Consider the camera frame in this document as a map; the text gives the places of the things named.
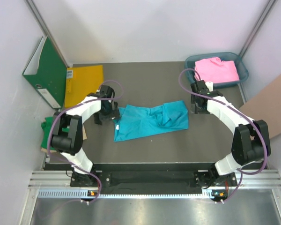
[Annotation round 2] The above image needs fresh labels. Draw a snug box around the brown cardboard sheet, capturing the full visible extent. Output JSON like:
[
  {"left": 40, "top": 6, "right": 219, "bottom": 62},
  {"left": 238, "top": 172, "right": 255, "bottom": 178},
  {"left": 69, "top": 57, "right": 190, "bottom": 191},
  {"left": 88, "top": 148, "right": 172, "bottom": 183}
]
[{"left": 240, "top": 74, "right": 281, "bottom": 138}]

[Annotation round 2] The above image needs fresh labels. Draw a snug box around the pink t shirt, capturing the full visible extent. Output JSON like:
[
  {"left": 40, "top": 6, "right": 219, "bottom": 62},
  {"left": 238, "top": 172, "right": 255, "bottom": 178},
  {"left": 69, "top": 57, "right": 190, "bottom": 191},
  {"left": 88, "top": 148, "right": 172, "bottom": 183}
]
[{"left": 194, "top": 57, "right": 239, "bottom": 84}]

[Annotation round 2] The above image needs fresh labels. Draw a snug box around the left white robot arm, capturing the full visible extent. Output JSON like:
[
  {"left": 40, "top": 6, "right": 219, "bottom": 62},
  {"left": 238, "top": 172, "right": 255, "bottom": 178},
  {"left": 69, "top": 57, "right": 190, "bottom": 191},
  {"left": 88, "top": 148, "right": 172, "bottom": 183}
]
[{"left": 48, "top": 85, "right": 120, "bottom": 186}]

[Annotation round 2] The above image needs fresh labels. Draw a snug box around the teal t shirt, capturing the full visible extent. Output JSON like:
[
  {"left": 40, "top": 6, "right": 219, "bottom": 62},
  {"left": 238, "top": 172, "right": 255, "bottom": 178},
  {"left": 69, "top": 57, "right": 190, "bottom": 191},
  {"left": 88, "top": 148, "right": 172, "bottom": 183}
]
[{"left": 114, "top": 101, "right": 189, "bottom": 142}]

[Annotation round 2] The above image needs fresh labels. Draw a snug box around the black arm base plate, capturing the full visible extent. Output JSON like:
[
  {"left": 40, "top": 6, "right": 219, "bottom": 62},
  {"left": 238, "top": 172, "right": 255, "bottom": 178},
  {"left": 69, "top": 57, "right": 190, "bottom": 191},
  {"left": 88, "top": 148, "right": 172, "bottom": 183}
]
[{"left": 70, "top": 169, "right": 238, "bottom": 188}]

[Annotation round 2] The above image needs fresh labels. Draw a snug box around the green ring binder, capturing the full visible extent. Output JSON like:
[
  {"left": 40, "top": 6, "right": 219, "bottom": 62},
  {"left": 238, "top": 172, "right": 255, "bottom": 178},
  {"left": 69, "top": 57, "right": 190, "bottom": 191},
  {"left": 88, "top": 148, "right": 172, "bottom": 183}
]
[{"left": 22, "top": 37, "right": 67, "bottom": 109}]

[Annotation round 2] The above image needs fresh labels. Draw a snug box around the yellow folder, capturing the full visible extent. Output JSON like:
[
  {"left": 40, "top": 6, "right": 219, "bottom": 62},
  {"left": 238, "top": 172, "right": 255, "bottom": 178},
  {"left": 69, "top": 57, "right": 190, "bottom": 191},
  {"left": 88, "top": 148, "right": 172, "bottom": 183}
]
[{"left": 64, "top": 65, "right": 104, "bottom": 108}]

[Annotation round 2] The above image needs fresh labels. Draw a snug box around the aluminium frame rail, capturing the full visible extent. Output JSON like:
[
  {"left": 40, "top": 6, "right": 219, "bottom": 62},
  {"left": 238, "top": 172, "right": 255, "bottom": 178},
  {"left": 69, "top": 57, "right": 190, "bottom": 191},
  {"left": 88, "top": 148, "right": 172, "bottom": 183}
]
[{"left": 29, "top": 170, "right": 281, "bottom": 189}]

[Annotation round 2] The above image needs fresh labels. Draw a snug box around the folded green t shirt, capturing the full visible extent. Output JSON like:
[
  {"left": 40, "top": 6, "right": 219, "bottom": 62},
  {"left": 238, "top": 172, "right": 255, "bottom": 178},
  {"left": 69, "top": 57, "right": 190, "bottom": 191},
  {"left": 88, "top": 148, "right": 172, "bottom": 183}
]
[{"left": 41, "top": 116, "right": 71, "bottom": 152}]

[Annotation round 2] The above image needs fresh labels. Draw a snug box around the blue plastic bin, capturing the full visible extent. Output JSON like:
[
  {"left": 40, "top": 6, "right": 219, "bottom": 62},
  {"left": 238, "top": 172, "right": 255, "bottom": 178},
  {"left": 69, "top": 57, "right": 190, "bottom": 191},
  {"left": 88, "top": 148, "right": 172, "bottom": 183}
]
[{"left": 184, "top": 52, "right": 249, "bottom": 89}]

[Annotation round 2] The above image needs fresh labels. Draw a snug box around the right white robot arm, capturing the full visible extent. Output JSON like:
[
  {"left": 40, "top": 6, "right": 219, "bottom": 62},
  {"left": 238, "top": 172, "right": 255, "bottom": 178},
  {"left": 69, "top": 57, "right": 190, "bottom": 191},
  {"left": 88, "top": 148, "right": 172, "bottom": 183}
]
[{"left": 191, "top": 80, "right": 271, "bottom": 187}]

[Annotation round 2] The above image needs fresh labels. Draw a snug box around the grey slotted cable duct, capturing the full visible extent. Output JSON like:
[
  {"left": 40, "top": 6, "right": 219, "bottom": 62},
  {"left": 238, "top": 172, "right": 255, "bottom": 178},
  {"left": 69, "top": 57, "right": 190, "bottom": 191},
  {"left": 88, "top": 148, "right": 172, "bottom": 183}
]
[{"left": 38, "top": 189, "right": 214, "bottom": 199}]

